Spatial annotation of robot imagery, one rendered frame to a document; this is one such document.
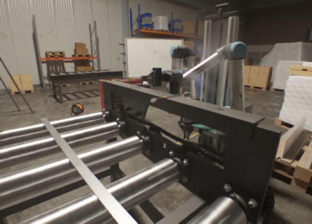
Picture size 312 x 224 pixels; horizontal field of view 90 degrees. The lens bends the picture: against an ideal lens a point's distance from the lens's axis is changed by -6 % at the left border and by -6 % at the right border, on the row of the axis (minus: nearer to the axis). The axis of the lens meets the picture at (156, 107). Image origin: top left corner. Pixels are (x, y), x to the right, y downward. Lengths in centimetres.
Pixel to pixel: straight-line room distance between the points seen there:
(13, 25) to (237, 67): 1041
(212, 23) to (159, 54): 383
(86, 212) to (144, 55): 519
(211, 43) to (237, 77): 64
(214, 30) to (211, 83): 55
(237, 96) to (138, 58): 438
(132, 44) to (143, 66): 76
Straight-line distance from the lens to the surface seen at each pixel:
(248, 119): 60
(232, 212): 62
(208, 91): 200
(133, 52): 551
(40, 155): 113
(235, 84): 146
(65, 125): 140
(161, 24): 1231
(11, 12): 1101
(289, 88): 413
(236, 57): 142
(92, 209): 63
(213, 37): 198
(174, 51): 174
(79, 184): 172
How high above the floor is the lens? 135
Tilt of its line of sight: 16 degrees down
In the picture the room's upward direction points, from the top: straight up
